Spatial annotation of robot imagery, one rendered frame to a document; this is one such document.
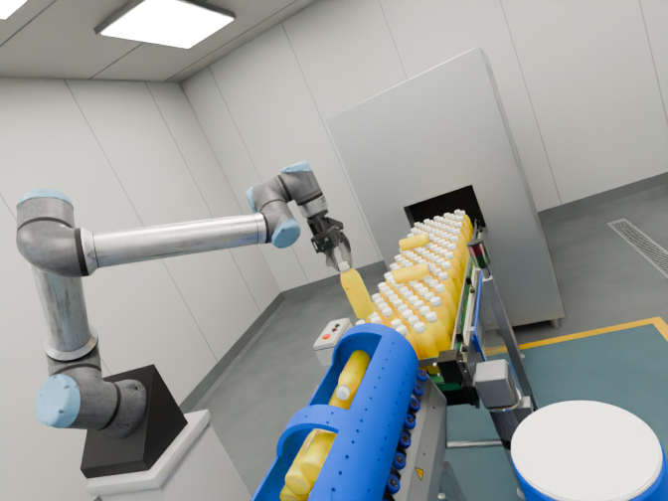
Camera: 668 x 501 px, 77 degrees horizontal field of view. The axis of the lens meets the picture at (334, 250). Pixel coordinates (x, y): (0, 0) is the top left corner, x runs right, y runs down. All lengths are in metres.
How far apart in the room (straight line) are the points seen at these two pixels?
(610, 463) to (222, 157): 5.77
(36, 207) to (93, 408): 0.67
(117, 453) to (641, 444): 1.48
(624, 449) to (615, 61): 4.81
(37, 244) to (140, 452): 0.80
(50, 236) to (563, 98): 5.05
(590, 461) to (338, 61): 5.03
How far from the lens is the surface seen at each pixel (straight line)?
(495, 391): 1.66
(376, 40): 5.46
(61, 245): 1.11
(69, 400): 1.53
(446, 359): 1.53
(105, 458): 1.77
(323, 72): 5.59
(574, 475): 1.05
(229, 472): 1.86
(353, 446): 1.05
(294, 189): 1.29
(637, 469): 1.05
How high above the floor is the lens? 1.80
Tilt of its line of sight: 13 degrees down
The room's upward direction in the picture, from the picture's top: 24 degrees counter-clockwise
